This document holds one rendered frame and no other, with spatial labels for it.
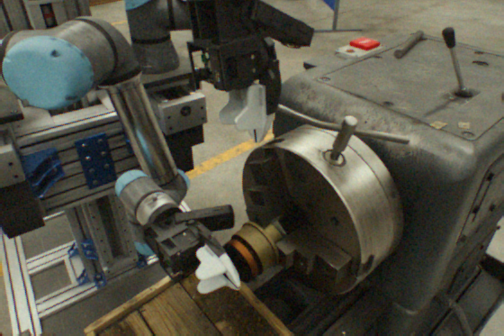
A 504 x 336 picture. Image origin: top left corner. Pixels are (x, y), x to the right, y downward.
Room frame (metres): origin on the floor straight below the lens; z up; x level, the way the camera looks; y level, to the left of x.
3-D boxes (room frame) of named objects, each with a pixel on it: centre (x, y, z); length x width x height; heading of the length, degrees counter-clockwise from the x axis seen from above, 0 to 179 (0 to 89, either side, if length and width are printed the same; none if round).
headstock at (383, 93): (0.84, -0.41, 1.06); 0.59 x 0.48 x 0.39; 131
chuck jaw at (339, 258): (0.44, -0.12, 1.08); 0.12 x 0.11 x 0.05; 41
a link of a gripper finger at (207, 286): (0.40, 0.06, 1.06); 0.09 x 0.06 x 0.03; 41
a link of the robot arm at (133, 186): (0.61, 0.23, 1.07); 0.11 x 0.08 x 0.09; 41
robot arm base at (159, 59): (1.12, 0.30, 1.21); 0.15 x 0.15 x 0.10
